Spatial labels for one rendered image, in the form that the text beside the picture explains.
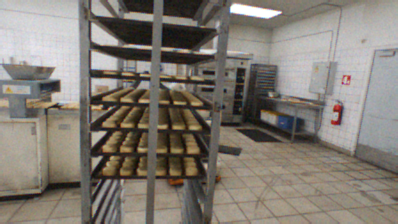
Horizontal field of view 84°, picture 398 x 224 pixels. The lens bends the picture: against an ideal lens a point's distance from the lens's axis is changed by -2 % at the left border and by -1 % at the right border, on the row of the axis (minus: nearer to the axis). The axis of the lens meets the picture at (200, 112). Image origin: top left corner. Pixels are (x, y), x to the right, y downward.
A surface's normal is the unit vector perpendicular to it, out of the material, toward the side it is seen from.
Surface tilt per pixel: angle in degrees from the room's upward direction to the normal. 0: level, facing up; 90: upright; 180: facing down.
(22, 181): 90
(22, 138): 90
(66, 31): 90
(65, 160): 90
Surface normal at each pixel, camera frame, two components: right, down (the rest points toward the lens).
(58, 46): 0.26, 0.18
